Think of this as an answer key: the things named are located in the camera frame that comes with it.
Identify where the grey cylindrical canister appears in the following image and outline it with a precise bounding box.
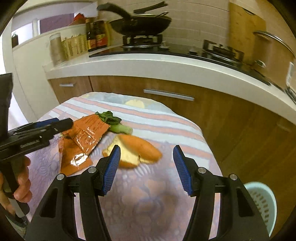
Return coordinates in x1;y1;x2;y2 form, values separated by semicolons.
49;33;66;66

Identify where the orange snack wrapper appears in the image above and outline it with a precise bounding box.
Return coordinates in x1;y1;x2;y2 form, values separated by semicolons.
58;136;92;176
62;114;110;155

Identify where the wooden cutting board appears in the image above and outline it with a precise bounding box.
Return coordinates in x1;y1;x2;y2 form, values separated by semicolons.
228;2;266;64

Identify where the black wok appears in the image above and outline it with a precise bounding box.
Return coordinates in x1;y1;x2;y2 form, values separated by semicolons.
97;1;171;37

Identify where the yellow woven basket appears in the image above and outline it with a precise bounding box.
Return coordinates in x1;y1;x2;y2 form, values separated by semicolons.
62;35;88;60

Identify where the patterned tablecloth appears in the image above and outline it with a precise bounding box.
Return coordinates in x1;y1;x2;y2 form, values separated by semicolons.
42;92;221;240

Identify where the white plug-in timer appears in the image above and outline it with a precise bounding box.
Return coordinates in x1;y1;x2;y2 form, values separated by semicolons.
285;62;295;87

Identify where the brown rice cooker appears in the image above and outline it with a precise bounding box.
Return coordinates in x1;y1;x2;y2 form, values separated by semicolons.
252;31;295;90

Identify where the dark sauce bottle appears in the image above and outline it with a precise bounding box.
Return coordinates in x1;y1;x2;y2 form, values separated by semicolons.
86;19;96;52

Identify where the black gas stove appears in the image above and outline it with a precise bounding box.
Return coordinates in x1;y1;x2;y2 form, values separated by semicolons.
89;34;271;86

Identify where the person's left hand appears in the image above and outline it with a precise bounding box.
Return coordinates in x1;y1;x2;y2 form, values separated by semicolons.
1;156;32;215

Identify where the teal plastic waste basket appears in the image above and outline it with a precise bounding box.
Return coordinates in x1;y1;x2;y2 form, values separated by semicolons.
244;182;278;236

